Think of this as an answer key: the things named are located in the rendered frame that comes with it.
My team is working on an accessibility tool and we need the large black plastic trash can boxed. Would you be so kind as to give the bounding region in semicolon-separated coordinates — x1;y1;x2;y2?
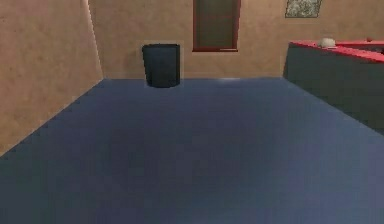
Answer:
141;43;181;89

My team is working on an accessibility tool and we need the red framed window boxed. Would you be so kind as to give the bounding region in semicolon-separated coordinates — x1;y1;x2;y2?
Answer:
192;0;242;53

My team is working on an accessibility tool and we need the dark counter with red top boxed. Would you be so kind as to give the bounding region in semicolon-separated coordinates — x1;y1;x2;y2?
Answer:
282;39;384;137

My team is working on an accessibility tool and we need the pale round object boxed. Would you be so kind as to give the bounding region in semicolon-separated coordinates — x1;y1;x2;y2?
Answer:
316;37;337;49

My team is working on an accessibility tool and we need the framed grey wall picture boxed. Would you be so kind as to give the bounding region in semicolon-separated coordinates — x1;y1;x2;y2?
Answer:
284;0;324;19

